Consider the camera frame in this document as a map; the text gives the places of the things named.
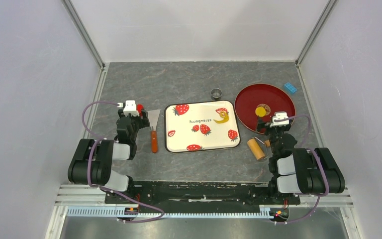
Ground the wooden dough roller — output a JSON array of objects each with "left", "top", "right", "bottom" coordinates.
[{"left": 247, "top": 137, "right": 272, "bottom": 161}]

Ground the orange handled metal scraper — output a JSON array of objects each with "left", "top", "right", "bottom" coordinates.
[{"left": 148, "top": 109, "right": 161, "bottom": 153}]

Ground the yellow dough piece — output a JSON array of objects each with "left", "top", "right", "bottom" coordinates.
[{"left": 255, "top": 107, "right": 267, "bottom": 118}]

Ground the white strawberry print tray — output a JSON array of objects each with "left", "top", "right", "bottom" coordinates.
[{"left": 163, "top": 100, "right": 241, "bottom": 153}]

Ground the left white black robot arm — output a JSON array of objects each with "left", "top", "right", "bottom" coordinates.
[{"left": 68, "top": 110, "right": 150, "bottom": 203}]

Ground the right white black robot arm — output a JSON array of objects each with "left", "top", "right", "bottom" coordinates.
[{"left": 256, "top": 118, "right": 346, "bottom": 203}]

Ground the small red cap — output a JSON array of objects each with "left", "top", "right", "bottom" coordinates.
[{"left": 136, "top": 104, "right": 144, "bottom": 115}]

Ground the round red plate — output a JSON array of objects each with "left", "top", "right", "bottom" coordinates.
[{"left": 234, "top": 84, "right": 296, "bottom": 132}]

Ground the small blue plastic piece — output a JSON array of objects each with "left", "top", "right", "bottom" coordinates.
[{"left": 283, "top": 82, "right": 297, "bottom": 95}]

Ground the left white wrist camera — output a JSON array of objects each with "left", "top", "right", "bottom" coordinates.
[{"left": 117, "top": 100, "right": 139, "bottom": 116}]

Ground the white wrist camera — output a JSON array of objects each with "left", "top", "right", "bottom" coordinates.
[
  {"left": 117, "top": 100, "right": 139, "bottom": 116},
  {"left": 270, "top": 112, "right": 290, "bottom": 127}
]

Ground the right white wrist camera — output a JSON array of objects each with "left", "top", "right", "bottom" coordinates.
[{"left": 270, "top": 112, "right": 290, "bottom": 127}]

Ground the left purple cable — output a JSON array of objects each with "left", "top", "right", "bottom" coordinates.
[{"left": 81, "top": 101, "right": 166, "bottom": 224}]

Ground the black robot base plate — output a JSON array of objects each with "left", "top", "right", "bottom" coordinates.
[{"left": 104, "top": 181, "right": 301, "bottom": 214}]

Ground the aluminium frame rail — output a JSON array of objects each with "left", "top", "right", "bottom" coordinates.
[{"left": 54, "top": 184, "right": 355, "bottom": 219}]

